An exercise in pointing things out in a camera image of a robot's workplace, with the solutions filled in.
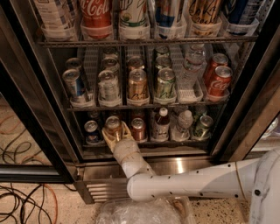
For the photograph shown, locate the clear plastic bag bin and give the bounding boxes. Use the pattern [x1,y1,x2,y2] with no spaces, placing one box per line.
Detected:
[95,197,197,224]

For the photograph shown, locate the red-orange can bottom shelf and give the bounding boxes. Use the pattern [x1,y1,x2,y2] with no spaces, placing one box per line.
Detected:
[131,118,146,142]

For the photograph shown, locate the front red Coca-Cola can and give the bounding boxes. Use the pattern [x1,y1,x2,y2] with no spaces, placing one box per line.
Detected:
[207,66,233,96]

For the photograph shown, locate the glass fridge door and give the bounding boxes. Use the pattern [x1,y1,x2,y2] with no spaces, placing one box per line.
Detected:
[218,58,280,172]
[0,58,75,184]

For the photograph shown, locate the stainless steel fridge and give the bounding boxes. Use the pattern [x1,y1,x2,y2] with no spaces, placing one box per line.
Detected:
[0,0,280,204]

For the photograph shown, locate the rear red Coca-Cola can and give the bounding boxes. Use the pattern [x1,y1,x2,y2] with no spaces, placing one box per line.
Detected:
[203,53,228,84]

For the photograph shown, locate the water bottle middle shelf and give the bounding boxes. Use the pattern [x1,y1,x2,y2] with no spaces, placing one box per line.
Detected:
[182,44,206,89]

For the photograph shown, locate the white bottle top shelf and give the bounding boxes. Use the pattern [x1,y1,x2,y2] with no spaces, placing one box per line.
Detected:
[33,0,78,39]

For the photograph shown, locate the brown juice bottle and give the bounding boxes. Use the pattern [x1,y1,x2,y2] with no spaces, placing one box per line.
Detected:
[152,107,170,142]

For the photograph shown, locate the green can bottom shelf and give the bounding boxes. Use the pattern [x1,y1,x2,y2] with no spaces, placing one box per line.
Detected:
[192,115,214,140]

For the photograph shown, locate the right glass fridge door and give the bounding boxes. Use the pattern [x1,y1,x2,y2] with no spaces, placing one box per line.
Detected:
[218,58,280,172]

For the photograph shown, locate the orange soda can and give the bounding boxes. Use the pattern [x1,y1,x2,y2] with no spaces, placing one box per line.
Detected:
[105,115,122,141]

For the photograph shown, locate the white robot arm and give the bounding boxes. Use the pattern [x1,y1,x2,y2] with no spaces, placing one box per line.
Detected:
[102,122,280,224]

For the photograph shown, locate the dark blue can top shelf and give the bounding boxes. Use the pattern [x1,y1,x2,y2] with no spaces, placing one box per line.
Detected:
[224,0,263,35]

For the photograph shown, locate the front blue can middle shelf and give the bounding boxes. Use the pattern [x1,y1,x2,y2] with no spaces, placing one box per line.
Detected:
[62,69,89,103]

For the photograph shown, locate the front silver can middle shelf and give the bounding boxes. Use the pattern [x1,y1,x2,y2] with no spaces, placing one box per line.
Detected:
[98,70,120,102]

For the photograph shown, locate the blue silver can top shelf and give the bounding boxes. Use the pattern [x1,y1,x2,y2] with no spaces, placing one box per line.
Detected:
[155,0,185,39]

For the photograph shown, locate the green white can top shelf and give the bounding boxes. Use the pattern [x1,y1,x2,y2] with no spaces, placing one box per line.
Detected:
[119,0,147,27]

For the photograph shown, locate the clear water bottle bottom shelf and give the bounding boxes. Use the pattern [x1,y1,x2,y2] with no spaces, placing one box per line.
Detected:
[171,110,193,142]

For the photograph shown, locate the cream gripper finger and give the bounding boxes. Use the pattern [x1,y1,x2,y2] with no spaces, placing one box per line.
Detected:
[122,122,134,140]
[103,135,117,151]

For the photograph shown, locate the blue can bottom shelf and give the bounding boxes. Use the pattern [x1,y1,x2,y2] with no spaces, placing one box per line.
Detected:
[84,120,102,144]

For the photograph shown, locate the gold black can top shelf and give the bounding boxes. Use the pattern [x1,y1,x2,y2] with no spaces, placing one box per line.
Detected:
[189,0,223,36]

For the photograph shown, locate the orange and black floor cables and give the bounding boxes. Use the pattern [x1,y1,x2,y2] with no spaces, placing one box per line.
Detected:
[0,182,77,224]

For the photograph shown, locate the red coca-cola can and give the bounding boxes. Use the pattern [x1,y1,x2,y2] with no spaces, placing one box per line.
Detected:
[207,66,233,96]
[203,53,228,84]

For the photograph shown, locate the front green can middle shelf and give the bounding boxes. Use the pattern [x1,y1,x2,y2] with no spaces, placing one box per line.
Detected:
[155,68,176,99]

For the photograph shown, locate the left glass fridge door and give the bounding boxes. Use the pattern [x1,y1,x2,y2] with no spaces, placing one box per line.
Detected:
[0,58,75,184]

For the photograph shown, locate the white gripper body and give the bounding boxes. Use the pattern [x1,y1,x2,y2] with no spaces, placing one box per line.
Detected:
[113,139,155,179]

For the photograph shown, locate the front gold can middle shelf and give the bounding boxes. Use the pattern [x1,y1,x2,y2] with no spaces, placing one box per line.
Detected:
[128,69,148,101]

